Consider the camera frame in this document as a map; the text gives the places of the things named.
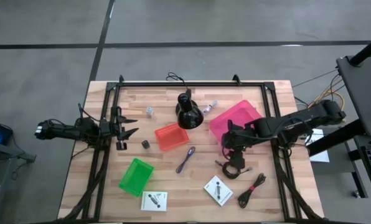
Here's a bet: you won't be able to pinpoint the dark keyboard desk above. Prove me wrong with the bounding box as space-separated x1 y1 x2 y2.
353 135 371 212

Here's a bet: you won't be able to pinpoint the black lamp cord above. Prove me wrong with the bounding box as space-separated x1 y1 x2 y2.
166 72 188 91

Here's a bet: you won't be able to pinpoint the white paper sheet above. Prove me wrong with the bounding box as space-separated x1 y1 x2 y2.
304 128 331 164

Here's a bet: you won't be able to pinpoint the grey desk top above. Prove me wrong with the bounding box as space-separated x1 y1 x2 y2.
335 55 371 137

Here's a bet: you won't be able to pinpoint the white green product box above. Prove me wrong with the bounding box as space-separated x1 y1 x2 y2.
203 175 234 207

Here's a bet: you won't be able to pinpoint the black cable with red tie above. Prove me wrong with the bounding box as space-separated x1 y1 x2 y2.
237 172 266 209

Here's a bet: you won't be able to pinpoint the green plastic basket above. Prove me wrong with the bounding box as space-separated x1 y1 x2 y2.
118 157 155 198

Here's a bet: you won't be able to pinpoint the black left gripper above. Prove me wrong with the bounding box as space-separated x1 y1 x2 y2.
110 106 140 151

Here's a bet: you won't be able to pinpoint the pink plastic bin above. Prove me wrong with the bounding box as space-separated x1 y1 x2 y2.
209 99 263 147

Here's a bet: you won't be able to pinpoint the black desk leg beam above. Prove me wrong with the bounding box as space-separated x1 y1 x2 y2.
306 119 365 157

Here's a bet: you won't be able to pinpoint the black pole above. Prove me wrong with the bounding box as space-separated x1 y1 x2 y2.
349 32 371 67

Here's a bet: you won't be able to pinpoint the purple braided cable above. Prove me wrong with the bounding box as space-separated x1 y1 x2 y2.
175 146 196 174

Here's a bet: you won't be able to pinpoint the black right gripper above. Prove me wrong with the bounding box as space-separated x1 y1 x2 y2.
222 119 256 170

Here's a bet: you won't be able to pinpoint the black aluminium table frame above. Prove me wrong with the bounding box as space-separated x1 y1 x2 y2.
59 74 325 224

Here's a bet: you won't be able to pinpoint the orange plastic basket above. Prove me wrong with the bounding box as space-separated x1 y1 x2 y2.
154 123 190 152

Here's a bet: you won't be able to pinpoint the grey equipment stand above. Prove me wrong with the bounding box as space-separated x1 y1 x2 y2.
0 141 37 224

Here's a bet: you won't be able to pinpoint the yellow floor cables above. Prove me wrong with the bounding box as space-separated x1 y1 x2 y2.
306 79 345 108

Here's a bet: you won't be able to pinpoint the black desk lamp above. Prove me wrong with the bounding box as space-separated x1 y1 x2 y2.
175 88 205 130

